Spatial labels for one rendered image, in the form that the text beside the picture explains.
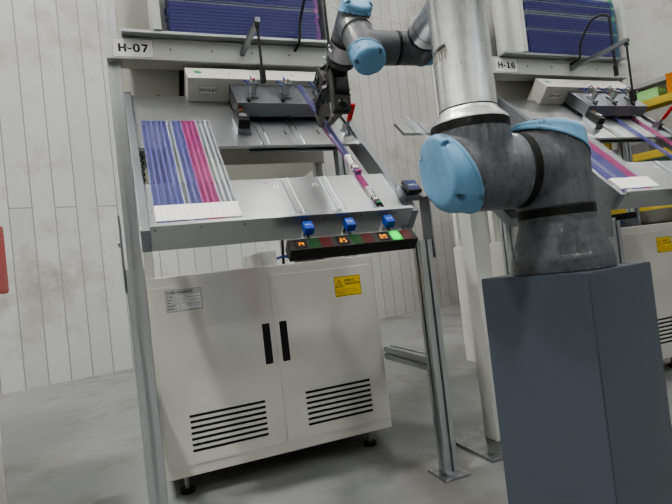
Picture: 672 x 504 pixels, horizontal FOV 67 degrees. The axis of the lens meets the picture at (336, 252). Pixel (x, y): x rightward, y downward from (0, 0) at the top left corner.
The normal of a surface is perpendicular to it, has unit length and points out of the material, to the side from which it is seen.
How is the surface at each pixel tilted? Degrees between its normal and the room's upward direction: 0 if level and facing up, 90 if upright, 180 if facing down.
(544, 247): 72
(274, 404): 90
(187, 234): 134
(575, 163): 90
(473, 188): 120
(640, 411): 90
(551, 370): 90
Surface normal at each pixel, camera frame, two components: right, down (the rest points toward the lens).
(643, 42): -0.81, 0.07
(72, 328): 0.57, -0.08
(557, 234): -0.43, -0.28
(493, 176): 0.31, 0.22
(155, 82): 0.36, -0.07
